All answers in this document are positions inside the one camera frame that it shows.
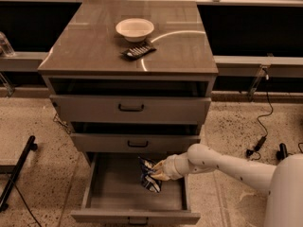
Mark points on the grey drawer cabinet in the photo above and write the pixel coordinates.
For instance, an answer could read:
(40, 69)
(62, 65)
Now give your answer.
(87, 60)

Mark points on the grey drawer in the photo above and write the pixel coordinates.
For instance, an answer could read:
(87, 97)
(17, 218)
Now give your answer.
(115, 195)
(129, 143)
(132, 109)

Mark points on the blue chip bag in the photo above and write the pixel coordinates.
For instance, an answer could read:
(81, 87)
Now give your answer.
(147, 181)

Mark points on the grey top drawer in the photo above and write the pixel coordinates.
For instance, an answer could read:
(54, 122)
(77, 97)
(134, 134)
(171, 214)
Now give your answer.
(132, 109)

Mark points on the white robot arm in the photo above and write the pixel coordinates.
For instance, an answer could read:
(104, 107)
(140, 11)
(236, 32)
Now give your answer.
(283, 183)

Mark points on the black remote control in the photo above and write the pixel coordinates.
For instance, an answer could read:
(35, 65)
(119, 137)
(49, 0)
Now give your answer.
(138, 50)

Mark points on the grey bottom drawer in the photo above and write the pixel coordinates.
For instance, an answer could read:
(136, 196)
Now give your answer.
(115, 195)

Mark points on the black stand leg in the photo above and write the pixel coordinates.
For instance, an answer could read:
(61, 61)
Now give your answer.
(282, 153)
(13, 171)

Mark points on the clear plastic bottle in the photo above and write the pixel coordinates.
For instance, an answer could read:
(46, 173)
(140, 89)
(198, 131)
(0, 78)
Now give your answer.
(6, 46)

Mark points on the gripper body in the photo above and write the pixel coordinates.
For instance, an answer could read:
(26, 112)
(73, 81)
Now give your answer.
(170, 167)

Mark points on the white bowl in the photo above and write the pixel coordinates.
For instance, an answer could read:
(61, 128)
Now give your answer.
(135, 29)

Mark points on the black right stand leg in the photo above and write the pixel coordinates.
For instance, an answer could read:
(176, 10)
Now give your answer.
(282, 153)

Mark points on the black left stand leg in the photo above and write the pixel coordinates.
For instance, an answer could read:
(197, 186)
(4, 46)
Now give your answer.
(13, 171)

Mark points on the grey middle drawer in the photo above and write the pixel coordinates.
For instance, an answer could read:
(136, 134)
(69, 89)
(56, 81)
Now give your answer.
(129, 143)

